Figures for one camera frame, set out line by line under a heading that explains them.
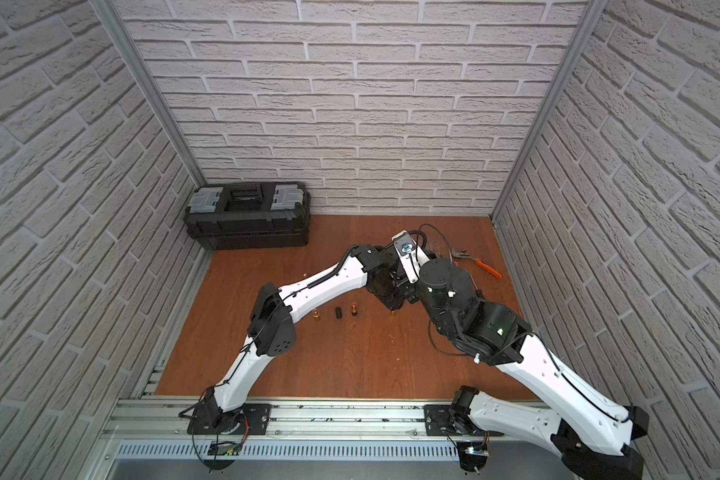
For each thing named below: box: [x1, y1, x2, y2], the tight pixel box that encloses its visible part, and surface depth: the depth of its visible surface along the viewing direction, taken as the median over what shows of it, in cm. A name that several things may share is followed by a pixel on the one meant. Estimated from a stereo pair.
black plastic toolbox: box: [184, 182, 311, 250], surface depth 101 cm
